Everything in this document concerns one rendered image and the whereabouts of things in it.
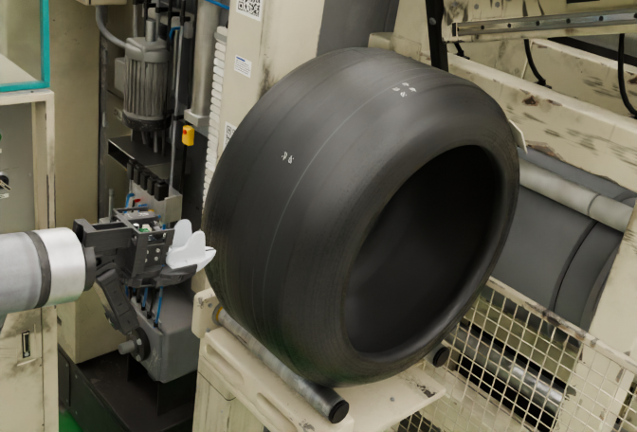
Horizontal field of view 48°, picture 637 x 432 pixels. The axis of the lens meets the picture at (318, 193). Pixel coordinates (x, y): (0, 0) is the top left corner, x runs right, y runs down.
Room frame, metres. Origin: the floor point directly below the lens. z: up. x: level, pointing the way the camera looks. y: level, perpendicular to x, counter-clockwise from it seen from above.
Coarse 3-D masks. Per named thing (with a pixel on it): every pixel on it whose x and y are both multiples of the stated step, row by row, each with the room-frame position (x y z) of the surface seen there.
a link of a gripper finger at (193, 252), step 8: (200, 232) 0.84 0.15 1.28; (192, 240) 0.83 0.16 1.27; (200, 240) 0.84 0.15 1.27; (176, 248) 0.82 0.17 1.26; (184, 248) 0.82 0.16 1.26; (192, 248) 0.83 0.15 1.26; (200, 248) 0.84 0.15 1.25; (168, 256) 0.81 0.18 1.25; (176, 256) 0.81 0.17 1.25; (184, 256) 0.82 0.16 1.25; (192, 256) 0.83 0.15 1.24; (200, 256) 0.84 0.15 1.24; (208, 256) 0.86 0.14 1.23; (168, 264) 0.81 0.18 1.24; (176, 264) 0.81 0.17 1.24; (184, 264) 0.82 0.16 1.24; (200, 264) 0.83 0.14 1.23
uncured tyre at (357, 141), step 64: (320, 64) 1.14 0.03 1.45; (384, 64) 1.13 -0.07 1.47; (256, 128) 1.05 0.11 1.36; (320, 128) 0.99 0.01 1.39; (384, 128) 0.98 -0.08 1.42; (448, 128) 1.04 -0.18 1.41; (256, 192) 0.97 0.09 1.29; (320, 192) 0.92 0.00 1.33; (384, 192) 0.95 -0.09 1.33; (448, 192) 1.37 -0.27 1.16; (512, 192) 1.21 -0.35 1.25; (256, 256) 0.93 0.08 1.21; (320, 256) 0.89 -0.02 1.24; (384, 256) 1.36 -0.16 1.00; (448, 256) 1.31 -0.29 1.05; (256, 320) 0.93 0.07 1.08; (320, 320) 0.89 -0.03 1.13; (384, 320) 1.22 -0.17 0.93; (448, 320) 1.13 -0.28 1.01; (320, 384) 0.96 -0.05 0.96
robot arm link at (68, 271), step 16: (48, 240) 0.70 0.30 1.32; (64, 240) 0.71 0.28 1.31; (48, 256) 0.68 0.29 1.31; (64, 256) 0.69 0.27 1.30; (80, 256) 0.71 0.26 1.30; (64, 272) 0.68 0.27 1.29; (80, 272) 0.70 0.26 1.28; (64, 288) 0.68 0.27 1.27; (80, 288) 0.70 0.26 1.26; (48, 304) 0.68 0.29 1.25
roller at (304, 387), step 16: (224, 320) 1.17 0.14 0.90; (240, 336) 1.13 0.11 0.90; (256, 352) 1.09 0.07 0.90; (272, 368) 1.06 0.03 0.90; (288, 368) 1.04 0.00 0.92; (288, 384) 1.03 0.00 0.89; (304, 384) 1.01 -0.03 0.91; (320, 400) 0.97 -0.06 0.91; (336, 400) 0.97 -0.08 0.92; (336, 416) 0.95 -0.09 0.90
